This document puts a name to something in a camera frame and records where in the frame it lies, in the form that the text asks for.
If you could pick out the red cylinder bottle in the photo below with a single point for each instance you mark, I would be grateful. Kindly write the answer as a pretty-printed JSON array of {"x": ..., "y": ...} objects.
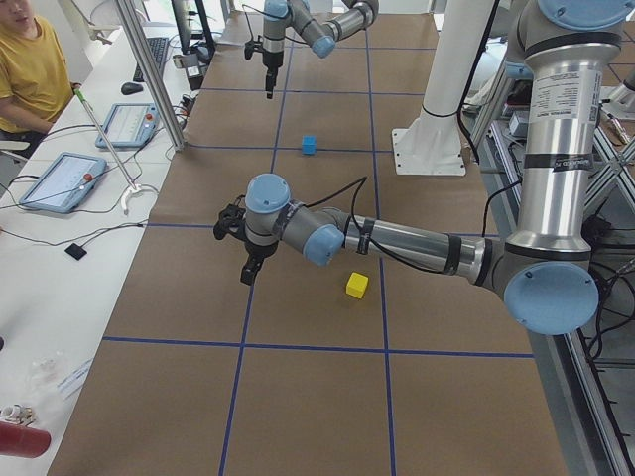
[{"x": 23, "y": 441}]

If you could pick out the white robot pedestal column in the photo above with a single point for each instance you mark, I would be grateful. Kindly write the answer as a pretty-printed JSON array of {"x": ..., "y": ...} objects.
[{"x": 465, "y": 26}]

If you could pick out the blue teach pendant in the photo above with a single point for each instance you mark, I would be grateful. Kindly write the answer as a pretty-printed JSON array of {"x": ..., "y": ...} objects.
[
  {"x": 131, "y": 125},
  {"x": 65, "y": 184}
]

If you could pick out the white reacher grabber stick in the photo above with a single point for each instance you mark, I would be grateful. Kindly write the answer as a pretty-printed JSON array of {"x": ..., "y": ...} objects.
[{"x": 133, "y": 188}]

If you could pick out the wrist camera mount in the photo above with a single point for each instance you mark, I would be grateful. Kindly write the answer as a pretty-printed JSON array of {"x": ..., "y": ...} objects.
[
  {"x": 253, "y": 46},
  {"x": 231, "y": 221}
]

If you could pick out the person in yellow shirt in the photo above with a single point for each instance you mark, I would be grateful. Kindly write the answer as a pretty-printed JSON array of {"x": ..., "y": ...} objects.
[{"x": 35, "y": 86}]

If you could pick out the yellow cube block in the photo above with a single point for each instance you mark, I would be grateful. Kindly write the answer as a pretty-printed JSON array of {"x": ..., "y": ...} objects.
[{"x": 356, "y": 285}]

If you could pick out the black keyboard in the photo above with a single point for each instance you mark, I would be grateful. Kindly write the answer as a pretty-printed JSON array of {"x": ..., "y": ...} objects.
[{"x": 159, "y": 48}]

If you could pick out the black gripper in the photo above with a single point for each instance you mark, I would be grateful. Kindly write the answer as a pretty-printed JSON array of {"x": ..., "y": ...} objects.
[
  {"x": 258, "y": 251},
  {"x": 270, "y": 59}
]

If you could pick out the black computer mouse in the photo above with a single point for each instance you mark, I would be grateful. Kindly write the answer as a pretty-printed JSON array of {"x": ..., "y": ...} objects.
[{"x": 129, "y": 88}]

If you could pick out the far blue teach pendant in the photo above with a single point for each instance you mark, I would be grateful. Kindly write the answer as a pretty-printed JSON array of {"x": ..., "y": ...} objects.
[{"x": 131, "y": 125}]

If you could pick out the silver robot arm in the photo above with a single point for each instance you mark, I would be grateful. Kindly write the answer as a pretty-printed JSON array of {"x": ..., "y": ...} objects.
[
  {"x": 422, "y": 205},
  {"x": 279, "y": 16}
]

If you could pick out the aluminium frame post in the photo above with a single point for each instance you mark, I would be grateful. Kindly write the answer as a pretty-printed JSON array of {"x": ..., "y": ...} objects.
[{"x": 139, "y": 46}]

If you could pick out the black monitor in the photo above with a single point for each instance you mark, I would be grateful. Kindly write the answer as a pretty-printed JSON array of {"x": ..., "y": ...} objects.
[{"x": 193, "y": 28}]

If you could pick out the blue cube block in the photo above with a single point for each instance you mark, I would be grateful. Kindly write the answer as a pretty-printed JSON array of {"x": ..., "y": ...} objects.
[{"x": 309, "y": 145}]

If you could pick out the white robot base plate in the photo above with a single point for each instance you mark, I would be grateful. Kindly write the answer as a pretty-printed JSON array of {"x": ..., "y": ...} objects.
[{"x": 423, "y": 154}]

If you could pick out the near blue teach pendant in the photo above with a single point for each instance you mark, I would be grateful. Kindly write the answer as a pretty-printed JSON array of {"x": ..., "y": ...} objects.
[{"x": 65, "y": 184}]

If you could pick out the small black square pad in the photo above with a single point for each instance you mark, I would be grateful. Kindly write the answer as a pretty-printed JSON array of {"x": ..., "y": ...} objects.
[{"x": 75, "y": 251}]

